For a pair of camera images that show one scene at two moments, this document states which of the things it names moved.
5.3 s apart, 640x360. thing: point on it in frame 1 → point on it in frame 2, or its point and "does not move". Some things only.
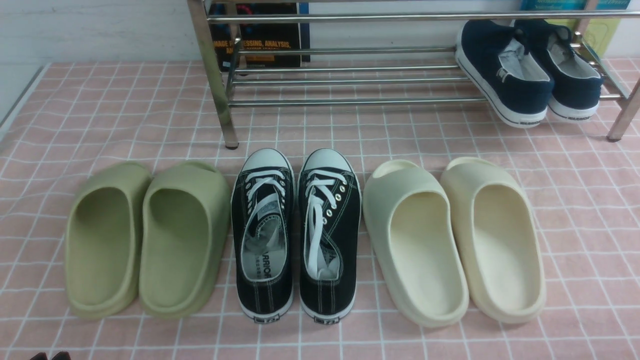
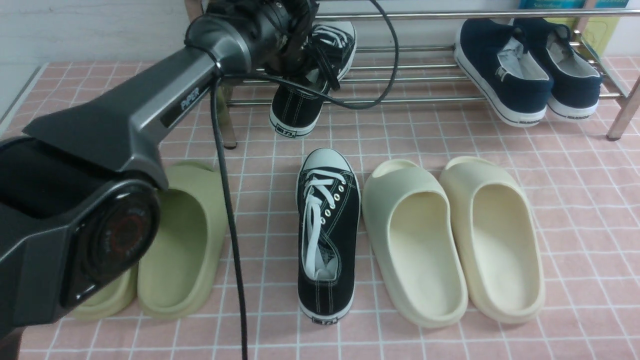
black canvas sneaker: [329, 201] does not move
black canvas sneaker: [263, 210] → [294, 112]
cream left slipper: [413, 229] does not move
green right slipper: [185, 238] does not move
